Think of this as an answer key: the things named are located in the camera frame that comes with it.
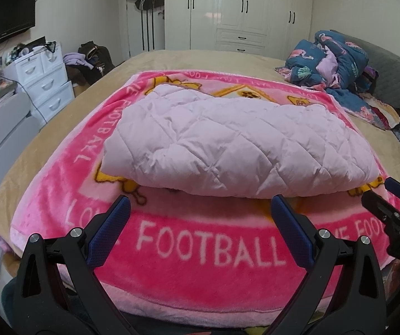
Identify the dark brown bag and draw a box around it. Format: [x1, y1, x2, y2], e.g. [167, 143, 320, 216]
[78, 41, 116, 78]

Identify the blue flamingo print quilt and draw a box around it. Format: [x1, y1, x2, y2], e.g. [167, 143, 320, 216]
[275, 30, 378, 112]

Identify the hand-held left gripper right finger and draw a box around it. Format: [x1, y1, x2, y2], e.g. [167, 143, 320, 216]
[270, 194, 386, 335]

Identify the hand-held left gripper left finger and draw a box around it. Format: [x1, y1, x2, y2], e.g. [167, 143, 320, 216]
[13, 194, 132, 335]

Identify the multicoloured striped cloth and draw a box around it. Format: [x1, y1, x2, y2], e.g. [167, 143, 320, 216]
[360, 94, 400, 130]

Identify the grey padded headboard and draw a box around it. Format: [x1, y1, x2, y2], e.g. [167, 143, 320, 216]
[329, 30, 400, 140]

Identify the white drawer cabinet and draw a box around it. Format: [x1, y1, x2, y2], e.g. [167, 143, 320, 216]
[3, 37, 75, 123]

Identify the pink quilted jacket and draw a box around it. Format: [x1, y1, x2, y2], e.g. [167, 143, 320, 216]
[102, 84, 382, 199]

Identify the lavender cloth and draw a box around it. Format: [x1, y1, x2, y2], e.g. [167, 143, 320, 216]
[63, 52, 95, 71]

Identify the white wardrobe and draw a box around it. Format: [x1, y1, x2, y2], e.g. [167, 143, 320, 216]
[165, 0, 315, 56]

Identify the pink printed blanket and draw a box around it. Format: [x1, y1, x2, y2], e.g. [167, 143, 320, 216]
[9, 70, 400, 329]

